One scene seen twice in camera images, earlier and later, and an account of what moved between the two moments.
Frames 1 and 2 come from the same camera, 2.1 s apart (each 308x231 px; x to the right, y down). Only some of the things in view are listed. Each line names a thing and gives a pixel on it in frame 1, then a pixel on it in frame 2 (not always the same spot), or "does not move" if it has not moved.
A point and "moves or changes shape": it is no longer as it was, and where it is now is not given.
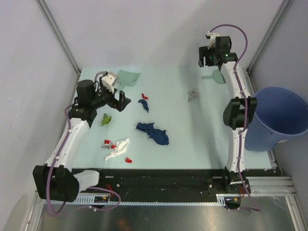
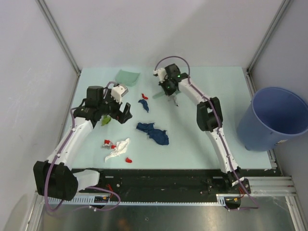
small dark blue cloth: (145, 104) does not move
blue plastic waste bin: (280, 114) does not move
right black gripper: (204, 52) -> (168, 93)
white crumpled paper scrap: (121, 147) does not move
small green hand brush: (217, 76) -> (157, 96)
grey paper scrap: (194, 94) moves or changes shape
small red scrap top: (144, 96) does not move
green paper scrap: (106, 119) does not move
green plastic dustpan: (126, 78) does not move
